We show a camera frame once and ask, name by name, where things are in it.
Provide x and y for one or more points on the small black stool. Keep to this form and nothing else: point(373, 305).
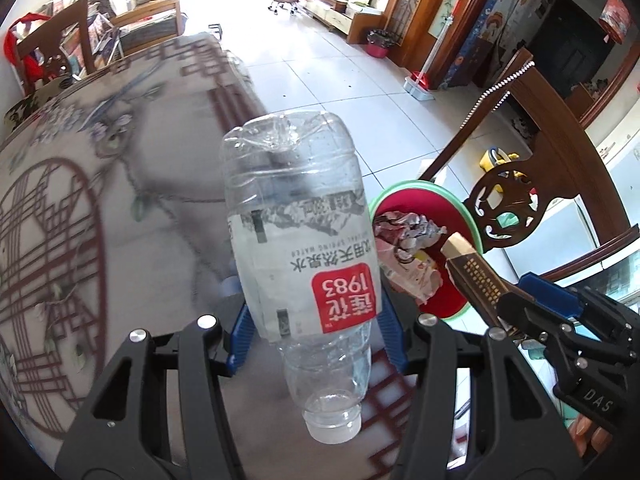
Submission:
point(216, 31)

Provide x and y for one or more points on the red wall hanging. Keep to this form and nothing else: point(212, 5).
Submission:
point(614, 15)

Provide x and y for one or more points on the carved wooden dining chair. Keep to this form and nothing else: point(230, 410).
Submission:
point(565, 125)

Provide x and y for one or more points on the clear plastic water bottle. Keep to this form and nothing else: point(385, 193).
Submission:
point(300, 240)

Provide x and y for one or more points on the blue cartoon printed curtain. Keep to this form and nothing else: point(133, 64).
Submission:
point(500, 20)

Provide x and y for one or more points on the person's right hand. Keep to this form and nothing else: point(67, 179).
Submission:
point(585, 432)

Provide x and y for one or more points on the floral seat cushion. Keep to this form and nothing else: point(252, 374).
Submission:
point(20, 105)

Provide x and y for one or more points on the broom with dustpan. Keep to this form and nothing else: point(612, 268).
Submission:
point(417, 85)

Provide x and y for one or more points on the metal rack with pictures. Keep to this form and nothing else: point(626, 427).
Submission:
point(95, 35)

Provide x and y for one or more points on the television cabinet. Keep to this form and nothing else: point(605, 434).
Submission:
point(340, 15)

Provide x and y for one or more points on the red green plastic basin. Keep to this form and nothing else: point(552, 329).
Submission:
point(450, 300)

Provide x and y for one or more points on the dark brown cigarette box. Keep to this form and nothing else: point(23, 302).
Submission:
point(475, 270)

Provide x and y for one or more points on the dark entrance door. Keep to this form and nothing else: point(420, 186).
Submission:
point(570, 40)

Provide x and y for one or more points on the floral printed tablecloth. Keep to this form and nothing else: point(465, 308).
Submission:
point(150, 170)

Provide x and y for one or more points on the small flower wall picture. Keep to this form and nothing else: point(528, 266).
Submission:
point(451, 12)

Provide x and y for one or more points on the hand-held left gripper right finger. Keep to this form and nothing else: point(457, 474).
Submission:
point(395, 340)

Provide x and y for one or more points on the white paper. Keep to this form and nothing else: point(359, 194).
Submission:
point(410, 227)

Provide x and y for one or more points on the wooden frame sofa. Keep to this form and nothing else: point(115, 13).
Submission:
point(145, 20)

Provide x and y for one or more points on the yellow toy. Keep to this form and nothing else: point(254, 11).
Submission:
point(500, 160)

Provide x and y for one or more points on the red bag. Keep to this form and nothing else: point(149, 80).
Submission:
point(12, 40)

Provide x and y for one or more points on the round wheeled stool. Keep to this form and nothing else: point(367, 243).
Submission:
point(284, 1)

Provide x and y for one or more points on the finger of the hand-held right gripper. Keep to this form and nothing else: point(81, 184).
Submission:
point(547, 292)
point(522, 315)

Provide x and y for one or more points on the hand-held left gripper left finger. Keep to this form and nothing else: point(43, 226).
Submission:
point(240, 330)

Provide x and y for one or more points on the red trash bin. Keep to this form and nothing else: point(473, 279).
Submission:
point(381, 45)

